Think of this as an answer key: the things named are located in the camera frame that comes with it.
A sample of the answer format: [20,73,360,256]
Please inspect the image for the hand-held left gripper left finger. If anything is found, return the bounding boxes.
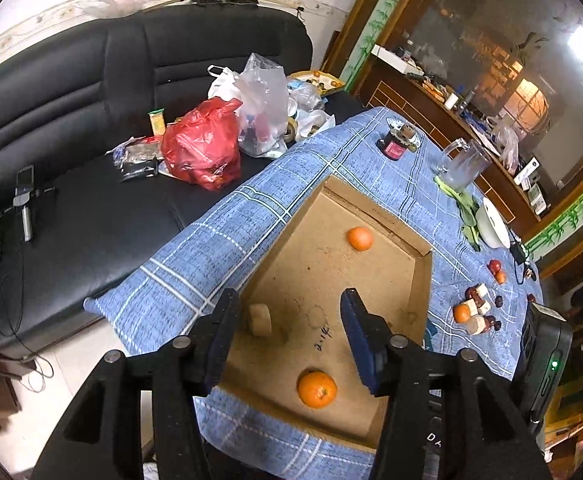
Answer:
[32,287,242,480]

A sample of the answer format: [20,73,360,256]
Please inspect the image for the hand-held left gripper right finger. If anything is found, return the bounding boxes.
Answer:
[340,287,555,480]

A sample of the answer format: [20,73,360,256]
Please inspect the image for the brown cardboard box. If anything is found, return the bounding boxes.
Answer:
[220,175,435,453]

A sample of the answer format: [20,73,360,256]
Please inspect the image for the large orange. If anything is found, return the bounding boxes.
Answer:
[297,369,339,409]

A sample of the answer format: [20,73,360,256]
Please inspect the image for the blue plaid tablecloth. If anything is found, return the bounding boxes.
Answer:
[84,106,545,480]

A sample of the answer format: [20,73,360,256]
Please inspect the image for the white bowl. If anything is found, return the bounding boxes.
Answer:
[475,196,511,249]

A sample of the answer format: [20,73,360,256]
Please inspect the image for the green leafy vegetable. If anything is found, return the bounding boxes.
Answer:
[434,176,482,252]

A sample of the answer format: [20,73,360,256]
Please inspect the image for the white tube bottle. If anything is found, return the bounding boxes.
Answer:
[514,156,542,183]

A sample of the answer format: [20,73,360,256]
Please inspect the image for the black snack packet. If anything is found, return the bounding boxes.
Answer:
[119,157,160,182]

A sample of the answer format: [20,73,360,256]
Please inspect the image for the red plastic bag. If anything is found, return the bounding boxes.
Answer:
[160,97,243,192]

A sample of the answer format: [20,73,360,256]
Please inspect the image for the black jar with red label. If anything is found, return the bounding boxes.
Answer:
[376,122,419,162]

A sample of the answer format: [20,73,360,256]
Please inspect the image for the clear glass pitcher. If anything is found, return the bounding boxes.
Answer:
[439,138,493,193]

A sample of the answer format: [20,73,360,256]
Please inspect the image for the silver snack wrappers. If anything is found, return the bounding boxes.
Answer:
[106,136,165,166]

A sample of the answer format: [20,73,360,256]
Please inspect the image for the pink clear plastic bag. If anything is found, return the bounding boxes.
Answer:
[491,122,521,171]

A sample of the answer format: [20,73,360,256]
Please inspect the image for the crumpled clear plastic bags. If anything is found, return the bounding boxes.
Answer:
[286,85,336,141]

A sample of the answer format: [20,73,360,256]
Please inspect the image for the wooden cabinet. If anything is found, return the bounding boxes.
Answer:
[321,0,583,281]

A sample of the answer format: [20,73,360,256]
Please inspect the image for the white plastic bag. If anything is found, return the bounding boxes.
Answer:
[206,65,245,103]

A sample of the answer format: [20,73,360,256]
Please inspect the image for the yellow snack tray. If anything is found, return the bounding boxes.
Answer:
[291,70,345,97]

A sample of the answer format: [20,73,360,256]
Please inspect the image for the black leather sofa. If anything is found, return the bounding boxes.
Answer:
[0,7,367,351]

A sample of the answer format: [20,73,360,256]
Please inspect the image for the flat white box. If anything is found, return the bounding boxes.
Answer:
[370,44,412,73]

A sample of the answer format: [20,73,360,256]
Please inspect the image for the thin black cable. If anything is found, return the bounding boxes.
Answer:
[0,255,55,393]

